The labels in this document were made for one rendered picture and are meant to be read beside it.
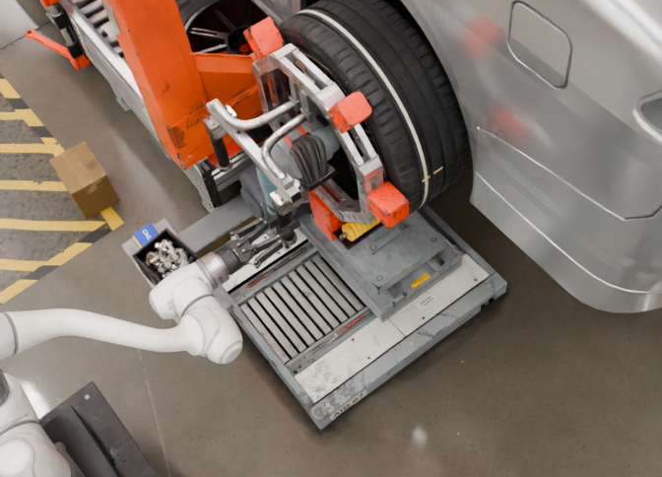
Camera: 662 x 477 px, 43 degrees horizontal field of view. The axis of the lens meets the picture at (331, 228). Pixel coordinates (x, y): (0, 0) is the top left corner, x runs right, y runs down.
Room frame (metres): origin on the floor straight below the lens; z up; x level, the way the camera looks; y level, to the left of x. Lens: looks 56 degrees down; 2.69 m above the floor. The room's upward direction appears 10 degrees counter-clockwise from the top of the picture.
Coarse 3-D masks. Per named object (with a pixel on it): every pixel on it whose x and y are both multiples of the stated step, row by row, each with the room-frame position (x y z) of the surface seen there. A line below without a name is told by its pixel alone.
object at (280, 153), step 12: (300, 132) 1.55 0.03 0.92; (312, 132) 1.54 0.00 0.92; (324, 132) 1.55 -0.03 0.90; (276, 144) 1.52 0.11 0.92; (288, 144) 1.51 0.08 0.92; (324, 144) 1.52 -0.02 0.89; (336, 144) 1.54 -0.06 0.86; (276, 156) 1.49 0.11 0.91; (288, 156) 1.48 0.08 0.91; (288, 168) 1.46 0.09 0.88
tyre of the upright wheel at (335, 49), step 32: (320, 0) 1.86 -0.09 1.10; (352, 0) 1.76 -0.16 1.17; (288, 32) 1.75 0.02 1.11; (320, 32) 1.65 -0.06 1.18; (352, 32) 1.63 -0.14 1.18; (384, 32) 1.61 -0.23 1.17; (416, 32) 1.61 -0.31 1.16; (352, 64) 1.53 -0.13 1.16; (384, 64) 1.53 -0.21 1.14; (416, 64) 1.52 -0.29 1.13; (288, 96) 1.82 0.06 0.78; (384, 96) 1.45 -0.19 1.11; (416, 96) 1.45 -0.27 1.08; (448, 96) 1.47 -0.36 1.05; (384, 128) 1.39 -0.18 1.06; (416, 128) 1.40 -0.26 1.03; (448, 128) 1.42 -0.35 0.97; (384, 160) 1.38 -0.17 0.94; (416, 160) 1.36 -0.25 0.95; (448, 160) 1.38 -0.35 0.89; (352, 192) 1.55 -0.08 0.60; (416, 192) 1.33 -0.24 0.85
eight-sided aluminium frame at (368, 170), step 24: (288, 48) 1.67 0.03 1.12; (264, 72) 1.73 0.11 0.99; (288, 72) 1.60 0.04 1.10; (312, 72) 1.57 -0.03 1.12; (264, 96) 1.77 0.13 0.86; (312, 96) 1.51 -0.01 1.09; (336, 96) 1.48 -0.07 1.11; (288, 120) 1.77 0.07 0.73; (360, 144) 1.40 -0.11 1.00; (360, 168) 1.34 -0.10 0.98; (336, 192) 1.55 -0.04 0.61; (360, 192) 1.35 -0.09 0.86; (336, 216) 1.48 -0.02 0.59; (360, 216) 1.36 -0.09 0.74
